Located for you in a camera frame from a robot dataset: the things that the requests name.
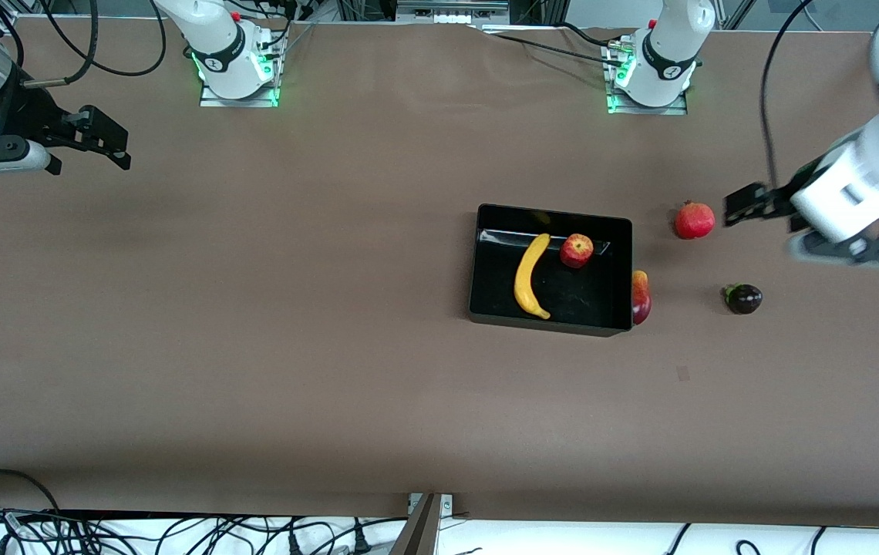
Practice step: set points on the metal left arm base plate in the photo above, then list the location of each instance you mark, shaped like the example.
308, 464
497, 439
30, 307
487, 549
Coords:
648, 110

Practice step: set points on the dark purple eggplant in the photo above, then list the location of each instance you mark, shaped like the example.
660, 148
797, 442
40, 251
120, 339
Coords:
745, 299

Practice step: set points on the red yellow mango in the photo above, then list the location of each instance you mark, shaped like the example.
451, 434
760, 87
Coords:
641, 301

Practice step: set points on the grey power strip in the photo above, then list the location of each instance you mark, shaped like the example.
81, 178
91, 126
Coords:
451, 11

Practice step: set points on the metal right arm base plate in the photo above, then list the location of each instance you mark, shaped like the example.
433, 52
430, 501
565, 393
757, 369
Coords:
239, 102

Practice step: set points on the red yellow apple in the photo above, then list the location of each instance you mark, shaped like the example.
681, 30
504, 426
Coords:
577, 250

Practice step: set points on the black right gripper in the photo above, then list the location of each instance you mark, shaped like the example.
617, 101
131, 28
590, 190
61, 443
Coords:
32, 117

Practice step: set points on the yellow banana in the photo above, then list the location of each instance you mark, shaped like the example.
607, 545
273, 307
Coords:
526, 281

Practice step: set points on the black rectangular plastic box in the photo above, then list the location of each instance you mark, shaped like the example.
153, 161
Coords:
586, 301

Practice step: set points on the dark grey post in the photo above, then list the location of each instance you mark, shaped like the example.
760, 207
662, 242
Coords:
420, 532

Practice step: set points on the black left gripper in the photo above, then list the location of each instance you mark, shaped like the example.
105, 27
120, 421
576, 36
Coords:
780, 197

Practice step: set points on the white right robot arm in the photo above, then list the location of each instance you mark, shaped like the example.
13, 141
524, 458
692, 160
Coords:
212, 31

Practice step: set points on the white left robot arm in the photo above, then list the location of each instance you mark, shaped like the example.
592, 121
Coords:
863, 177

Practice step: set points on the brown table cover sheet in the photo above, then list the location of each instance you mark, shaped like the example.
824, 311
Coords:
254, 324

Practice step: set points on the small metal bracket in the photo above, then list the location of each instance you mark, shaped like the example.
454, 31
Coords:
447, 505

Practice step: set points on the red pomegranate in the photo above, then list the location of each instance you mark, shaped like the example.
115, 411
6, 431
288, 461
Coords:
695, 220

